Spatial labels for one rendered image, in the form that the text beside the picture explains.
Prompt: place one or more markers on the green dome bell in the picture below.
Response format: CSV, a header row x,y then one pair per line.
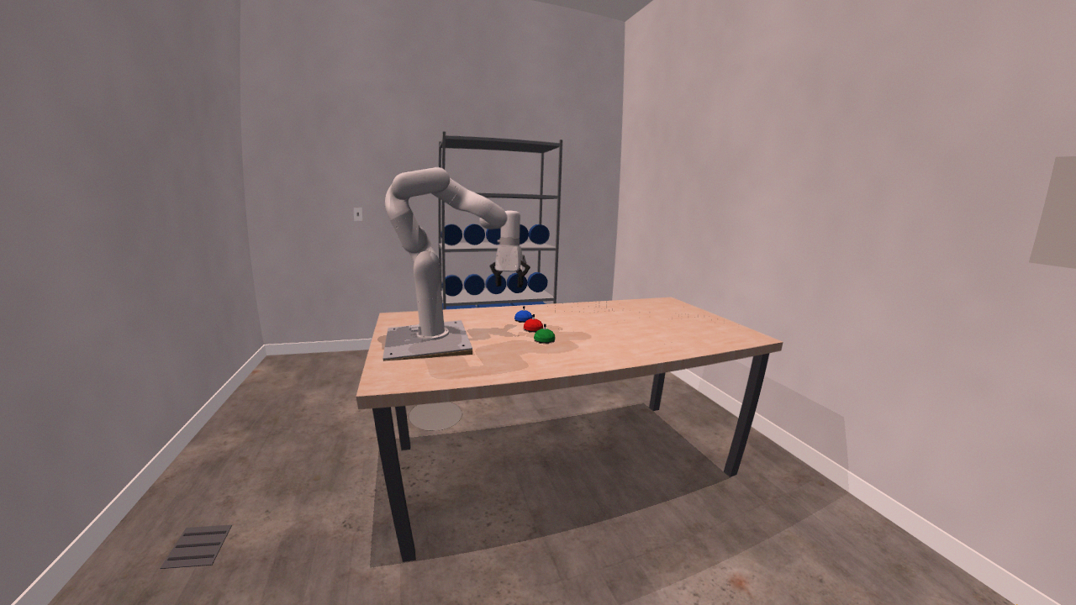
x,y
544,336

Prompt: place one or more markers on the red dome bell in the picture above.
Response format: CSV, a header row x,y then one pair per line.
x,y
533,324

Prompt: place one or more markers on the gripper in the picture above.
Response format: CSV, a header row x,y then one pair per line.
x,y
509,258

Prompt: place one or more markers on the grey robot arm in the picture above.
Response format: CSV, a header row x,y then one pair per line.
x,y
412,238

